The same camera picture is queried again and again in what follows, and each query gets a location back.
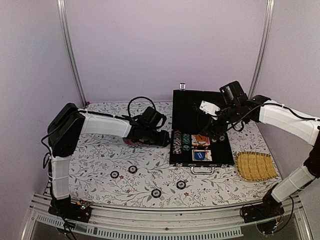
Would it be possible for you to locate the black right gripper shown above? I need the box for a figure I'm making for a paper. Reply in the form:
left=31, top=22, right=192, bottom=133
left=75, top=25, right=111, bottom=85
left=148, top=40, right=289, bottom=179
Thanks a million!
left=200, top=103, right=242, bottom=140

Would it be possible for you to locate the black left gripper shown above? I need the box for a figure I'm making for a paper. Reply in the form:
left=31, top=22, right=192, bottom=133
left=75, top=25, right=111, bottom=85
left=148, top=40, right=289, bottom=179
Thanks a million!
left=143, top=126, right=171, bottom=147

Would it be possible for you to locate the poker chip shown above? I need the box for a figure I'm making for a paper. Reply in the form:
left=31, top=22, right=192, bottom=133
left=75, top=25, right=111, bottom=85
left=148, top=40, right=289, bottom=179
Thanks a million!
left=110, top=170, right=120, bottom=179
left=176, top=180, right=186, bottom=190
left=128, top=165, right=138, bottom=174

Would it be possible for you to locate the orange big blind button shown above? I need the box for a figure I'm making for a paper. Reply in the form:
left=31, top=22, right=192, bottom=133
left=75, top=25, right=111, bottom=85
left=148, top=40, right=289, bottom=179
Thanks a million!
left=195, top=134, right=206, bottom=142

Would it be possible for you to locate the red card deck box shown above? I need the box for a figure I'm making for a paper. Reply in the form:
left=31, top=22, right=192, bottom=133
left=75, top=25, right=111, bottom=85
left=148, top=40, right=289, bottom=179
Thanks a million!
left=191, top=134, right=210, bottom=147

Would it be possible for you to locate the poker chip low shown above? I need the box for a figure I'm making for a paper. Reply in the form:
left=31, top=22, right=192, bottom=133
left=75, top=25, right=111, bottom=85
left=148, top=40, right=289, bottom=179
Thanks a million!
left=151, top=189, right=162, bottom=199

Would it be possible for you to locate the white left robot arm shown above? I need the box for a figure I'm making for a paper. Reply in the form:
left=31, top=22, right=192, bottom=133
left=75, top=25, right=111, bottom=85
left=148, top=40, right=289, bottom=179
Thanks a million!
left=45, top=103, right=170, bottom=217

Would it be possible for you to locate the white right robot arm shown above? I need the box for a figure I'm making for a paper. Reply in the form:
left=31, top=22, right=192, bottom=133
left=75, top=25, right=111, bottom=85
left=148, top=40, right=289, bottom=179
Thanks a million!
left=197, top=81, right=320, bottom=218

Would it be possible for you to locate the green chip row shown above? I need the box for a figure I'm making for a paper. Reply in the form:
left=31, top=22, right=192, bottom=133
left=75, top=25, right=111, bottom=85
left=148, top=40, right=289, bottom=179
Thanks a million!
left=182, top=133, right=192, bottom=151

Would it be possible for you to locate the black poker case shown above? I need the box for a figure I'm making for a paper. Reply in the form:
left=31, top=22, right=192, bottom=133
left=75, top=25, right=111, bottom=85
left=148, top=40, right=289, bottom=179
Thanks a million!
left=169, top=82, right=234, bottom=174

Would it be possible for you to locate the blue card deck box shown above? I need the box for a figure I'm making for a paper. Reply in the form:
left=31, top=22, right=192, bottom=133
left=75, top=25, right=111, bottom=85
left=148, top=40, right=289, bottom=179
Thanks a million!
left=192, top=149, right=212, bottom=162

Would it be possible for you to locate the blue small blind button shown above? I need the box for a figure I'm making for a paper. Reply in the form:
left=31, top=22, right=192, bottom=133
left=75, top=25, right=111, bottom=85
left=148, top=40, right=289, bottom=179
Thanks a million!
left=194, top=151, right=206, bottom=161

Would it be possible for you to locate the woven bamboo tray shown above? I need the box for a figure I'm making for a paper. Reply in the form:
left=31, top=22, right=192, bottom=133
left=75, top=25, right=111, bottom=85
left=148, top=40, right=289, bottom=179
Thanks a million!
left=235, top=151, right=278, bottom=182

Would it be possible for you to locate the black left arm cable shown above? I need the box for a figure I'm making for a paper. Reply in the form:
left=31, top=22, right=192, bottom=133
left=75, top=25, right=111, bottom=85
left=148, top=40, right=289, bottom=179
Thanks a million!
left=126, top=96, right=157, bottom=118

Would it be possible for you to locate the chrome case handle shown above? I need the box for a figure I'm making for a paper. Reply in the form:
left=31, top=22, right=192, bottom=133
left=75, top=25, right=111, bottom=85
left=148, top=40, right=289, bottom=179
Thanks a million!
left=190, top=166, right=215, bottom=175

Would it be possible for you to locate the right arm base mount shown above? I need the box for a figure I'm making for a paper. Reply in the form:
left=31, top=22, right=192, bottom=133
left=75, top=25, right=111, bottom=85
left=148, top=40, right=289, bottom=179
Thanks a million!
left=239, top=191, right=285, bottom=235

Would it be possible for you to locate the right aluminium frame post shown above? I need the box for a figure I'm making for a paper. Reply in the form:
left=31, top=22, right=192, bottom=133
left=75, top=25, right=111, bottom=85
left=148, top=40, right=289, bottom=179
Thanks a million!
left=248, top=0, right=275, bottom=98

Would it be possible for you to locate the aluminium frame post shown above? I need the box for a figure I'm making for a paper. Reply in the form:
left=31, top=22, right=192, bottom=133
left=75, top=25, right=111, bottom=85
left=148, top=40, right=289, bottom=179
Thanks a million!
left=248, top=0, right=275, bottom=98
left=56, top=0, right=87, bottom=107

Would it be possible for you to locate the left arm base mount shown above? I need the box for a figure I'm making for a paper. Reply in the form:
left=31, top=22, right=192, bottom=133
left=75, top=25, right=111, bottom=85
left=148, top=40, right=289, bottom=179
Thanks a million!
left=48, top=196, right=92, bottom=223

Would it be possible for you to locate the front aluminium rail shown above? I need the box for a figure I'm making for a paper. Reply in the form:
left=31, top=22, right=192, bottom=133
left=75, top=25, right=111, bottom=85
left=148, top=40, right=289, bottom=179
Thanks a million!
left=22, top=194, right=313, bottom=240

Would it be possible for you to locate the left aluminium frame post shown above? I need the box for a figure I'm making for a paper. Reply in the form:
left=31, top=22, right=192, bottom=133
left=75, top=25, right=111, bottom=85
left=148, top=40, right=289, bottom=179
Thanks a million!
left=56, top=0, right=87, bottom=107

